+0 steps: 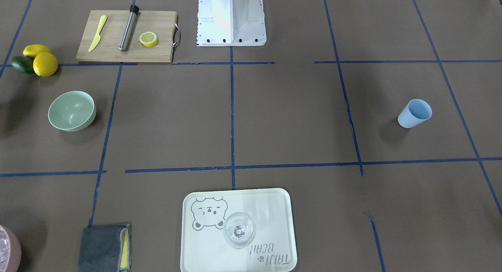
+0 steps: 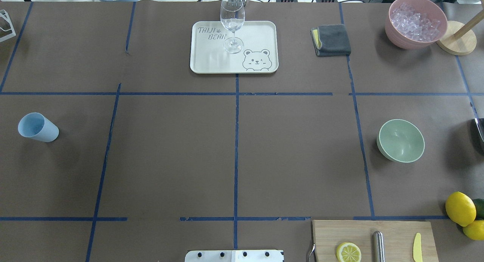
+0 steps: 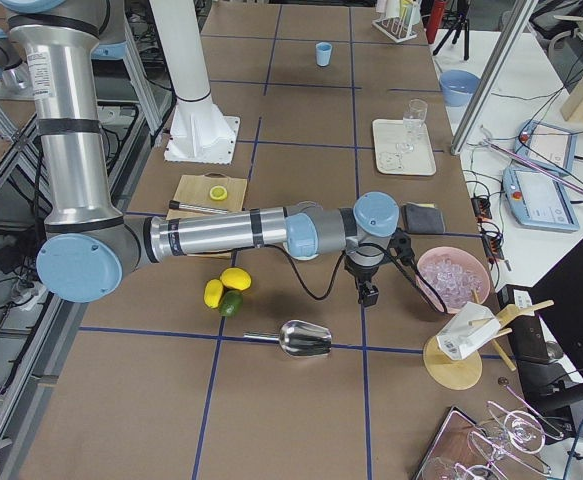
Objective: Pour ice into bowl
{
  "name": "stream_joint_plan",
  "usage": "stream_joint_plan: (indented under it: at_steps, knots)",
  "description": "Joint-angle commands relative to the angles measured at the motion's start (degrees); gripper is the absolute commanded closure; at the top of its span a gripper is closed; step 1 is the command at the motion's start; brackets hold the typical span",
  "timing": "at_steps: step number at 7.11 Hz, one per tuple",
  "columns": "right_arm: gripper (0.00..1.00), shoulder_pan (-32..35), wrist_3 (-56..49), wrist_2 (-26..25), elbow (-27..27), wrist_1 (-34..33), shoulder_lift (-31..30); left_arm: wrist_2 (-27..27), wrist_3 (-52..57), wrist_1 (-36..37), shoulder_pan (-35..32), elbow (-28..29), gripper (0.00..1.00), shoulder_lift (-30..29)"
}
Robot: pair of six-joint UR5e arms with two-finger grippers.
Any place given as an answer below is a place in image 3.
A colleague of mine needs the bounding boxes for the black monitor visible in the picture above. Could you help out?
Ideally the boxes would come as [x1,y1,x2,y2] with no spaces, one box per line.
[511,238,583,413]

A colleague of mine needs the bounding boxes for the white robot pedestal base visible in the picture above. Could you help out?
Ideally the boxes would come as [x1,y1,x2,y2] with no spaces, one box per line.
[150,0,240,164]

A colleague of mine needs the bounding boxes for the grey folded cloth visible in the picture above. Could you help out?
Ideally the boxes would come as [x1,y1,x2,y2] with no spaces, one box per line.
[403,203,446,234]

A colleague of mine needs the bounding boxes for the steel ice scoop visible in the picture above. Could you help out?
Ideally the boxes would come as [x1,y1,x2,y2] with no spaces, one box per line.
[243,319,332,357]

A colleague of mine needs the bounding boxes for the clear wine glass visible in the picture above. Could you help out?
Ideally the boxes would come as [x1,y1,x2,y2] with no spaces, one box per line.
[396,99,428,154]

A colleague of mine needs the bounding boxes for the half lemon slice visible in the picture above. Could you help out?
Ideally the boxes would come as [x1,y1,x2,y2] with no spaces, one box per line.
[208,185,228,202]

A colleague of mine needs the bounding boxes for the cream bear tray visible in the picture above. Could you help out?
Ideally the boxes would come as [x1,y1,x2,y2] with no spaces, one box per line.
[372,119,436,176]

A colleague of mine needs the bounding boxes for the wooden cutting board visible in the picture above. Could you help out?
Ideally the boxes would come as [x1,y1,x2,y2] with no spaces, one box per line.
[165,173,249,260]

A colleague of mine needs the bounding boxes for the wine glasses on tray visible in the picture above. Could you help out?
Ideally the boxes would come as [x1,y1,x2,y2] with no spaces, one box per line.
[414,401,552,479]

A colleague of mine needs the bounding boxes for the aluminium frame post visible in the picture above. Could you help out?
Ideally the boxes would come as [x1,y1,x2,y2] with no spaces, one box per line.
[450,0,538,155]

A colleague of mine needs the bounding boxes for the blue bowl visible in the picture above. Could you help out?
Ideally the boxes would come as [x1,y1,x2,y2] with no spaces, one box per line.
[439,70,481,107]

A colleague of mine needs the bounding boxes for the black camera tripod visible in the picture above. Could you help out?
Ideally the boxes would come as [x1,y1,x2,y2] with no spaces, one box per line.
[432,0,471,61]

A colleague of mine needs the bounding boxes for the green lime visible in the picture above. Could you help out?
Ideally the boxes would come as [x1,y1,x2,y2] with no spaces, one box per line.
[218,290,243,317]

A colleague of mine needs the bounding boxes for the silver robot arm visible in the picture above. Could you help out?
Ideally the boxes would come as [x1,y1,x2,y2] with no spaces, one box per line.
[5,1,399,306]

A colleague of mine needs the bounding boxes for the pink bowl with ice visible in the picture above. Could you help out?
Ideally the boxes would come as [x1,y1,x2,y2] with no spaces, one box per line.
[417,247,491,313]

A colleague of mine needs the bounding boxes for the white wire cup rack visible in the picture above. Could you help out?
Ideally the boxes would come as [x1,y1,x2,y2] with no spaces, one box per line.
[372,0,421,43]

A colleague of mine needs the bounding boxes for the yellow lemon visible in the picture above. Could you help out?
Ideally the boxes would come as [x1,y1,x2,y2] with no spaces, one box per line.
[203,279,224,309]
[220,267,252,291]

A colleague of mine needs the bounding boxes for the light blue cup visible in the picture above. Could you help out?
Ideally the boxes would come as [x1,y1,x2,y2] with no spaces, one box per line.
[315,42,333,67]

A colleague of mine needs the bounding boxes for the steel muddler black tip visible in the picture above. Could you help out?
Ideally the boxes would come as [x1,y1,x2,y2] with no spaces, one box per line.
[169,200,229,214]

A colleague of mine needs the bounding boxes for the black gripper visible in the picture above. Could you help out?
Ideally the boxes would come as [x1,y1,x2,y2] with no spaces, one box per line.
[346,258,380,306]

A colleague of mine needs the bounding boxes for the blue teach pendant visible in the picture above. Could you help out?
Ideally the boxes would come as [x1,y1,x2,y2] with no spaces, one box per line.
[514,120,576,175]
[502,166,580,232]

